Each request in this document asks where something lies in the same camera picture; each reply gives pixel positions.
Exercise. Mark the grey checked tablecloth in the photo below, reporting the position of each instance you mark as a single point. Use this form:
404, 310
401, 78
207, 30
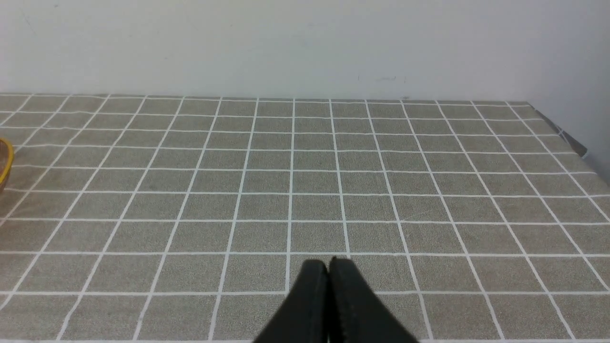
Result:
163, 218

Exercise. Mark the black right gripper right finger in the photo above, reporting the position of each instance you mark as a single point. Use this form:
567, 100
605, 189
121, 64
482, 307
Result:
355, 313

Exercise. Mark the gold-rimmed glass plate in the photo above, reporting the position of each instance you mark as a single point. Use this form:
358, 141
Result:
7, 155

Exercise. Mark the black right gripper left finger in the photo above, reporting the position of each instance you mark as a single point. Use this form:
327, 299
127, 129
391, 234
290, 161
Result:
301, 316

